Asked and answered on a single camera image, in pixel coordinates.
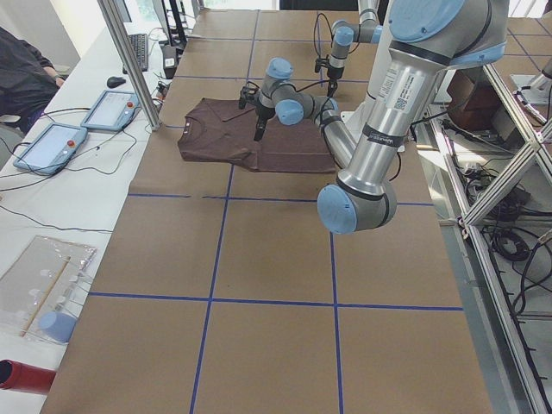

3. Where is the clear plastic bag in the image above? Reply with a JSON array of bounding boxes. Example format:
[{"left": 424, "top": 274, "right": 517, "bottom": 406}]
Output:
[{"left": 1, "top": 236, "right": 97, "bottom": 344}]

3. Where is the aluminium frame post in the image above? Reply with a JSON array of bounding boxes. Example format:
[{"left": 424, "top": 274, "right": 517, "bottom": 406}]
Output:
[{"left": 97, "top": 0, "right": 160, "bottom": 131}]

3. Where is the blue plastic cup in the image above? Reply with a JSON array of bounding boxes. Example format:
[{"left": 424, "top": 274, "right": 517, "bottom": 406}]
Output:
[{"left": 39, "top": 311, "right": 78, "bottom": 343}]

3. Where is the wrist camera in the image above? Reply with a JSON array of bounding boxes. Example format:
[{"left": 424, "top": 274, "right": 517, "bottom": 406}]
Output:
[
  {"left": 315, "top": 57, "right": 329, "bottom": 73},
  {"left": 238, "top": 85, "right": 259, "bottom": 110}
]

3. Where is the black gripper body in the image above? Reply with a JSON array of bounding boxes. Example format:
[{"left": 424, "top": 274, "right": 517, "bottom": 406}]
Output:
[
  {"left": 254, "top": 103, "right": 272, "bottom": 141},
  {"left": 327, "top": 78, "right": 338, "bottom": 97}
]

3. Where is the black keyboard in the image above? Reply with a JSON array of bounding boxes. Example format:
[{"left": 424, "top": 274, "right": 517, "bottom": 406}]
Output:
[{"left": 128, "top": 34, "right": 149, "bottom": 72}]

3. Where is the aluminium frame rack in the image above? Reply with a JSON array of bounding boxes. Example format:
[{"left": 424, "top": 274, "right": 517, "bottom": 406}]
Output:
[{"left": 417, "top": 65, "right": 551, "bottom": 413}]

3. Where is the black power adapter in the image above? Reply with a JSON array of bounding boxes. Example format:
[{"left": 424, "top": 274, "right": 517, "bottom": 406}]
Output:
[{"left": 161, "top": 45, "right": 179, "bottom": 79}]

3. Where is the teach pendant tablet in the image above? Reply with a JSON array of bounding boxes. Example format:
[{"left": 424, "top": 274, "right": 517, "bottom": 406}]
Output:
[
  {"left": 13, "top": 122, "right": 88, "bottom": 176},
  {"left": 81, "top": 90, "right": 140, "bottom": 132}
]

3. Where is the blue tape line crosswise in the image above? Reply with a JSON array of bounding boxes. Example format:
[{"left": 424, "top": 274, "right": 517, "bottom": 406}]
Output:
[{"left": 88, "top": 292, "right": 464, "bottom": 312}]

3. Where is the blue tape line lengthwise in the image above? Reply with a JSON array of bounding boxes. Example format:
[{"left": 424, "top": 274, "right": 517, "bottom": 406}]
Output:
[{"left": 189, "top": 10, "right": 260, "bottom": 414}]

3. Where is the brown cardboard box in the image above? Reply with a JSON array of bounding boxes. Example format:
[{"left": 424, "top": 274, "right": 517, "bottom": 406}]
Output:
[{"left": 447, "top": 71, "right": 500, "bottom": 132}]

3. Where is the person in black clothes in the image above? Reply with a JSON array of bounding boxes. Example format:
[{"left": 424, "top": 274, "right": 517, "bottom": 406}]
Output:
[{"left": 1, "top": 28, "right": 65, "bottom": 134}]

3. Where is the near teach pendant tablet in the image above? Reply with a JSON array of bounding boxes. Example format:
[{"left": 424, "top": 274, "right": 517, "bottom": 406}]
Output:
[{"left": 13, "top": 122, "right": 88, "bottom": 176}]

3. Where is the brown t-shirt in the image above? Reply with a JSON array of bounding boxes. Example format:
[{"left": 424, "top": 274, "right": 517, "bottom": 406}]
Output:
[{"left": 178, "top": 98, "right": 336, "bottom": 173}]

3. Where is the red cylinder tube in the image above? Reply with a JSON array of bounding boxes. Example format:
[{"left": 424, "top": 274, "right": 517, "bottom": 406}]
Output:
[{"left": 1, "top": 360, "right": 56, "bottom": 395}]

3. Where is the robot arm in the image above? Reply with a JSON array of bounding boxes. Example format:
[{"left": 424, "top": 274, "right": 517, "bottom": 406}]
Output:
[
  {"left": 254, "top": 1, "right": 509, "bottom": 234},
  {"left": 327, "top": 0, "right": 383, "bottom": 97}
]

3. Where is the wooden stick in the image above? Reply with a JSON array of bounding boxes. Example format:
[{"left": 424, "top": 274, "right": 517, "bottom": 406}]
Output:
[{"left": 20, "top": 256, "right": 71, "bottom": 337}]

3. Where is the far teach pendant tablet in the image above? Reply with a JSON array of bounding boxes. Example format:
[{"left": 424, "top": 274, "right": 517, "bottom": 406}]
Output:
[{"left": 81, "top": 90, "right": 140, "bottom": 132}]

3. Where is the black computer mouse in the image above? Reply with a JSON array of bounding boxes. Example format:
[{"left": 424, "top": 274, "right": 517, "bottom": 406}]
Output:
[{"left": 106, "top": 76, "right": 126, "bottom": 89}]

